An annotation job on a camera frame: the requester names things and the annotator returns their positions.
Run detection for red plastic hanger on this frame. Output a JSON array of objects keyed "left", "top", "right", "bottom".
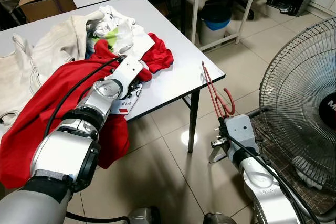
[{"left": 201, "top": 61, "right": 236, "bottom": 121}]

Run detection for white jeans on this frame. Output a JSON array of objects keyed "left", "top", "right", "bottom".
[{"left": 0, "top": 12, "right": 106, "bottom": 125}]

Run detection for red t-shirt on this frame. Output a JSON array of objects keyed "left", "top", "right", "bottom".
[{"left": 0, "top": 38, "right": 158, "bottom": 190}]

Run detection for small red garment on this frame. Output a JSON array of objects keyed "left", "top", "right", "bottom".
[{"left": 139, "top": 31, "right": 175, "bottom": 73}]

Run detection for white printed t-shirt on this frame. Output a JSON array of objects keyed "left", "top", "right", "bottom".
[{"left": 84, "top": 5, "right": 155, "bottom": 62}]

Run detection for grey right robot foot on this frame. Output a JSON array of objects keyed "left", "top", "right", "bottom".
[{"left": 204, "top": 212, "right": 238, "bottom": 224}]

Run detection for grey robot foot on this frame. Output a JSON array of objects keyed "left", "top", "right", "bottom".
[
  {"left": 128, "top": 207, "right": 162, "bottom": 224},
  {"left": 204, "top": 212, "right": 238, "bottom": 224}
]

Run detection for grey bin blue liner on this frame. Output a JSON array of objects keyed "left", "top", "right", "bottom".
[{"left": 198, "top": 4, "right": 233, "bottom": 46}]

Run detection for black standing fan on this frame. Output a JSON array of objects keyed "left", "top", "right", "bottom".
[{"left": 259, "top": 17, "right": 336, "bottom": 190}]

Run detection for grey framed brown mesh seat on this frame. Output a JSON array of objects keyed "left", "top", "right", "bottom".
[{"left": 246, "top": 108, "right": 336, "bottom": 223}]

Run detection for grey left robot foot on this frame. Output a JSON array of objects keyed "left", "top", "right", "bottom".
[{"left": 128, "top": 207, "right": 162, "bottom": 224}]

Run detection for taped brown cardboard box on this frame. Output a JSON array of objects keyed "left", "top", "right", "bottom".
[{"left": 18, "top": 0, "right": 77, "bottom": 23}]

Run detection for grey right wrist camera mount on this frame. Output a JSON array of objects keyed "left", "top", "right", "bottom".
[{"left": 225, "top": 115, "right": 260, "bottom": 154}]

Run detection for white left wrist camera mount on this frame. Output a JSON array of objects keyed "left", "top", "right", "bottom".
[{"left": 108, "top": 56, "right": 143, "bottom": 86}]

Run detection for white table black frame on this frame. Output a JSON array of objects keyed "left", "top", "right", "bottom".
[{"left": 0, "top": 0, "right": 226, "bottom": 154}]

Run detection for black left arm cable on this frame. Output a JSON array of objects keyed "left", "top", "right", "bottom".
[{"left": 45, "top": 56, "right": 124, "bottom": 135}]

